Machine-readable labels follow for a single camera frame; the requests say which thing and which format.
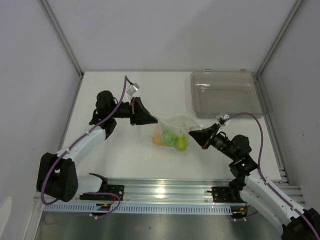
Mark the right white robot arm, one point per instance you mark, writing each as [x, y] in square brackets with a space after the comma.
[292, 220]

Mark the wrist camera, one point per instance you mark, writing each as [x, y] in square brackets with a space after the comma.
[223, 121]
[131, 90]

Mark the orange fruit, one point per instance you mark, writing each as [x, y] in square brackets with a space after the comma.
[157, 140]

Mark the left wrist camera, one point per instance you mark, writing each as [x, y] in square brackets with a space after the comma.
[131, 90]

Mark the green pear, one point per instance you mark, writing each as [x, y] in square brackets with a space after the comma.
[181, 143]

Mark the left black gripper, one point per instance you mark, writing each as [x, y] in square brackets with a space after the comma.
[138, 113]

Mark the aluminium frame post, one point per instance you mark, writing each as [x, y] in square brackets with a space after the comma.
[46, 7]
[284, 29]

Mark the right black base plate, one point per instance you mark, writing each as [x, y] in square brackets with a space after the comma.
[225, 194]

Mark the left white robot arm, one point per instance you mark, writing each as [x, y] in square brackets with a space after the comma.
[57, 175]

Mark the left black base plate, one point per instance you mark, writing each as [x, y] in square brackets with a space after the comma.
[113, 192]

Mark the clear plastic food container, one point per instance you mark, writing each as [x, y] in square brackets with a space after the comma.
[217, 93]

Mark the round green lime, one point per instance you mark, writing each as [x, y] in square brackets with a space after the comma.
[168, 138]

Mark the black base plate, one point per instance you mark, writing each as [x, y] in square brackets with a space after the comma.
[113, 192]
[225, 194]

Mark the slotted white cable duct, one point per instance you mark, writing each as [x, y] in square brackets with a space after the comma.
[128, 208]

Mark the aluminium mounting rail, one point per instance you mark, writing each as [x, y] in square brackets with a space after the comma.
[167, 191]

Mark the left aluminium frame post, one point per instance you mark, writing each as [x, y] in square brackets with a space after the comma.
[46, 7]

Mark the clear zip top bag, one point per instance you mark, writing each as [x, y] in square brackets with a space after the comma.
[178, 124]

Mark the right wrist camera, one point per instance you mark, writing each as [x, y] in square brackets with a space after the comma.
[223, 121]

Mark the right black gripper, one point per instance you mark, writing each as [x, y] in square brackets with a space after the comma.
[203, 136]

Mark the right aluminium frame post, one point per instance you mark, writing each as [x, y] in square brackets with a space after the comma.
[284, 29]

